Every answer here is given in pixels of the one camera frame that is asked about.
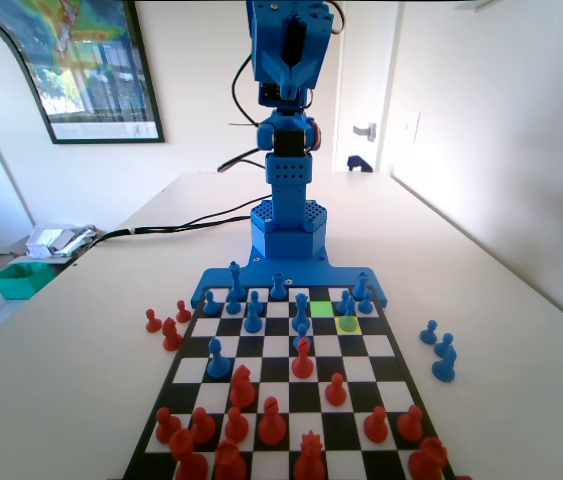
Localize blue queen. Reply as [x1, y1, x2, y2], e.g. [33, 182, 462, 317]
[291, 293, 312, 333]

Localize black table cable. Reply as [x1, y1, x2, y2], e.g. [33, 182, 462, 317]
[110, 196, 270, 236]
[73, 209, 255, 256]

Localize black white chessboard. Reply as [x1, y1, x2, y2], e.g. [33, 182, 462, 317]
[123, 286, 457, 480]

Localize black framed poster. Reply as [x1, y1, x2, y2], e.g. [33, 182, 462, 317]
[0, 0, 166, 145]

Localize red queen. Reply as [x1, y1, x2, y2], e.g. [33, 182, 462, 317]
[292, 432, 327, 480]

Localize blue king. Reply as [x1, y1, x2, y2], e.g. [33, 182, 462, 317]
[227, 260, 245, 304]

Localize green box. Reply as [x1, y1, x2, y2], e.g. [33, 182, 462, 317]
[0, 262, 55, 301]

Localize paper and packaging pile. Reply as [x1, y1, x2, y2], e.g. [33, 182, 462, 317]
[8, 224, 107, 266]

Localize silver door handle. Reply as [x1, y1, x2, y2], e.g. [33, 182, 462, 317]
[352, 121, 378, 144]

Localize red white servo wire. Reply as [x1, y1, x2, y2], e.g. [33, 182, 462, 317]
[330, 0, 350, 36]

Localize red knight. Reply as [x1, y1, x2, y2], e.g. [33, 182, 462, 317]
[229, 364, 257, 411]
[161, 317, 184, 352]

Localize red bishop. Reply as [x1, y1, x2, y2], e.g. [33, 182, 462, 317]
[257, 396, 287, 447]
[291, 337, 316, 380]

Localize red rook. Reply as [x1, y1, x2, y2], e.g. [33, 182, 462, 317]
[168, 428, 210, 480]
[407, 436, 449, 480]

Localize blue chess pieces on board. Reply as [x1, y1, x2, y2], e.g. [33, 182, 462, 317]
[190, 248, 390, 309]

